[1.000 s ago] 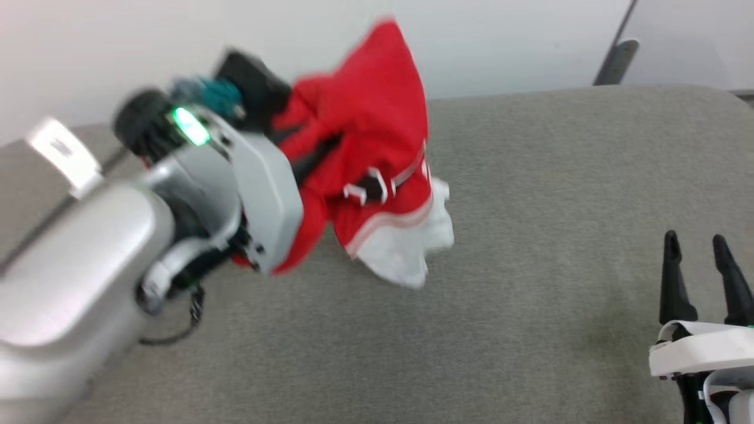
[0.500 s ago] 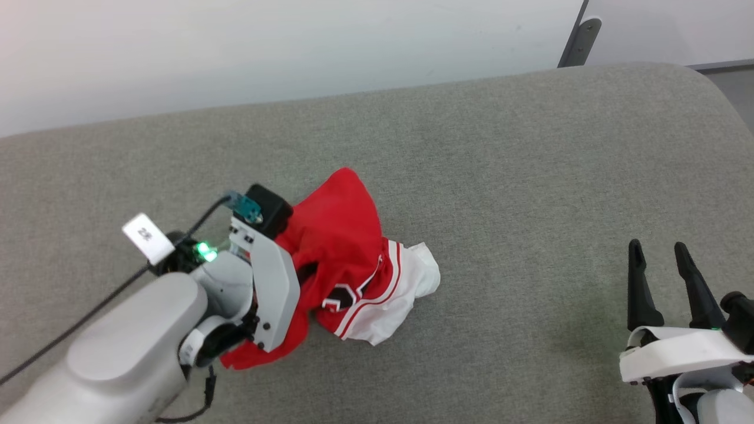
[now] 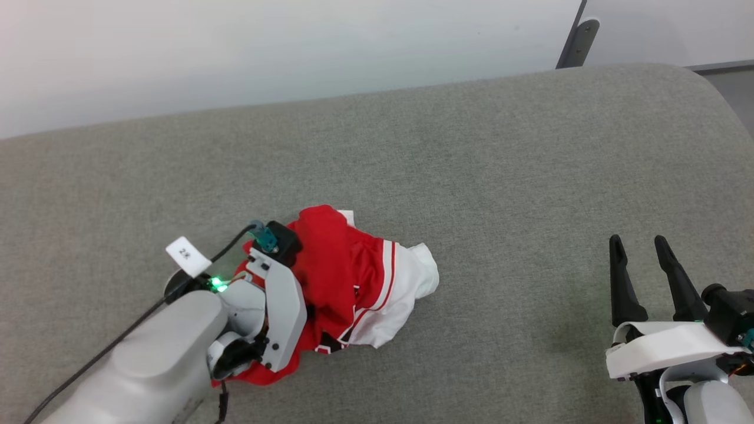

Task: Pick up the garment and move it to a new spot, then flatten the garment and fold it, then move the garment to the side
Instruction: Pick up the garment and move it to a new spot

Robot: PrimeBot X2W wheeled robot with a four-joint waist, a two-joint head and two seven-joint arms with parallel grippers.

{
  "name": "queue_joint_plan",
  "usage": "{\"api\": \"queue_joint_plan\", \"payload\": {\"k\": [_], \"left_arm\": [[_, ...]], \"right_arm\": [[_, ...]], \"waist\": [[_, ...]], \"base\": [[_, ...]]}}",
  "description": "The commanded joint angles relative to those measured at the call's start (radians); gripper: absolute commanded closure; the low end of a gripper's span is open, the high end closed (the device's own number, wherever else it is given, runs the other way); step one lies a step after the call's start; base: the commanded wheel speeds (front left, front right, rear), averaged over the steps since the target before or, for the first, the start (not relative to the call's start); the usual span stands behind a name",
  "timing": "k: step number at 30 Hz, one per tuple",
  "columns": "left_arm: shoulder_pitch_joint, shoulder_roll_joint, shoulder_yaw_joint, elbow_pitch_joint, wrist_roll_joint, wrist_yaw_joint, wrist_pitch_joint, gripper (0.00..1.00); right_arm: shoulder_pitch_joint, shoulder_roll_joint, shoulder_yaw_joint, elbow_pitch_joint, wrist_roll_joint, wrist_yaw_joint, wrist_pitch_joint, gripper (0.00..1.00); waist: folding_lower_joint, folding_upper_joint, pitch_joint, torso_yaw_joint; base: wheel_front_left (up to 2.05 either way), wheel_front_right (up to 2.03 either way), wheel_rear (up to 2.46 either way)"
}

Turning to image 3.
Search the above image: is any dark grey metal bracket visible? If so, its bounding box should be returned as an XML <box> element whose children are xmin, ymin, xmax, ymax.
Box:
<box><xmin>555</xmin><ymin>0</ymin><xmax>601</xmax><ymax>69</ymax></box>

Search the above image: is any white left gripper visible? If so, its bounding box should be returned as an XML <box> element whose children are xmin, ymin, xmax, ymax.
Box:
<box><xmin>206</xmin><ymin>247</ymin><xmax>308</xmax><ymax>380</ymax></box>

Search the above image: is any white cable label tag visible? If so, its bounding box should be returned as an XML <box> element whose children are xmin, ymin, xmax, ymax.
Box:
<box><xmin>166</xmin><ymin>237</ymin><xmax>212</xmax><ymax>278</ymax></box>

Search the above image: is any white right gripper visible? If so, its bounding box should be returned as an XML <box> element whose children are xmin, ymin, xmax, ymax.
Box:
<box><xmin>606</xmin><ymin>234</ymin><xmax>750</xmax><ymax>380</ymax></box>

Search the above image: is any grey fabric sofa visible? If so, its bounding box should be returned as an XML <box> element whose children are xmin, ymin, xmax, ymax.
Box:
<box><xmin>0</xmin><ymin>63</ymin><xmax>754</xmax><ymax>424</ymax></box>

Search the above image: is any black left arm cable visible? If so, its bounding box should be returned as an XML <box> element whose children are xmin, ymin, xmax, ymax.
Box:
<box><xmin>22</xmin><ymin>221</ymin><xmax>277</xmax><ymax>424</ymax></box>

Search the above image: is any red Bulls 23 jersey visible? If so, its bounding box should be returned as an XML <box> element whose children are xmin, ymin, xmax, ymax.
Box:
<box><xmin>212</xmin><ymin>204</ymin><xmax>440</xmax><ymax>387</ymax></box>

